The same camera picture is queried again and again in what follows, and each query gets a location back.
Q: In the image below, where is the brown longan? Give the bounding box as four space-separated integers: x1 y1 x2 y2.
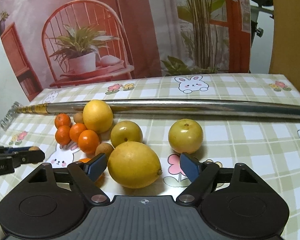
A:
95 142 114 159
29 146 40 151
73 112 84 124

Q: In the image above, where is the small orange mandarin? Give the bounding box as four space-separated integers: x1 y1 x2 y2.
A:
78 129 100 154
54 113 72 129
69 123 87 142
55 125 71 146

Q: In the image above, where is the large yellow lemon front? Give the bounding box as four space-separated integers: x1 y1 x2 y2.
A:
107 141 162 189

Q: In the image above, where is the clear acrylic block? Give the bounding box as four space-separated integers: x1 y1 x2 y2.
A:
0 101 22 131

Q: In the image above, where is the brown longan by pole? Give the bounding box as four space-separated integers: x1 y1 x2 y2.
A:
73 112 84 124

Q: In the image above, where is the checkered bunny tablecloth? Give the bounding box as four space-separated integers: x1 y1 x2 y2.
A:
0 74 300 239

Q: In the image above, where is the telescopic steel gold pole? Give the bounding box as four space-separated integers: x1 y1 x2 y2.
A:
14 99 300 120

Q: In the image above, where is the printed plant chair backdrop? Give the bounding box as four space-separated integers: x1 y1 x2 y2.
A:
0 0 251 100

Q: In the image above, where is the yellow wooden door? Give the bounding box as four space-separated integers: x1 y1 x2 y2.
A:
269 0 300 92

